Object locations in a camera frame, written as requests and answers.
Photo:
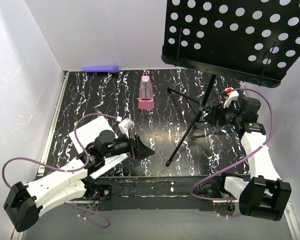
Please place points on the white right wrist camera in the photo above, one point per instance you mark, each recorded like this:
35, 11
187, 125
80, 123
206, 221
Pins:
230, 96

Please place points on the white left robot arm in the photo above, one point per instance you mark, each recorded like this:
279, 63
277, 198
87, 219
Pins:
26, 203

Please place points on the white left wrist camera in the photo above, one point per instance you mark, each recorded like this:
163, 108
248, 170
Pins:
125, 126

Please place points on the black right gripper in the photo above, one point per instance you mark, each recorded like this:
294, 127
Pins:
217, 111

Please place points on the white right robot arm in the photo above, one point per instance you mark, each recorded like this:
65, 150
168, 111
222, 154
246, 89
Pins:
265, 195

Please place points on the black folding music stand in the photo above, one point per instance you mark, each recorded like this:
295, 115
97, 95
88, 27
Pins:
253, 41

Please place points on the aluminium left side rail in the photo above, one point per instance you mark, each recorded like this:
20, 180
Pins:
49, 140

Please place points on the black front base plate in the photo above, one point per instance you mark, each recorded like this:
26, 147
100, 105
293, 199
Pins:
151, 193

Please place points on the pink metronome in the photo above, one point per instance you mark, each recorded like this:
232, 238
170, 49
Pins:
146, 94

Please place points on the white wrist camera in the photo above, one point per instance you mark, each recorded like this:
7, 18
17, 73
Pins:
125, 126
230, 96

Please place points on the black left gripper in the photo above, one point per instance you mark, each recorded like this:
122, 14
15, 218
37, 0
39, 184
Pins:
141, 151

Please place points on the purple cylindrical case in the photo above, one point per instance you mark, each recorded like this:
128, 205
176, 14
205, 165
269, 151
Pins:
101, 69

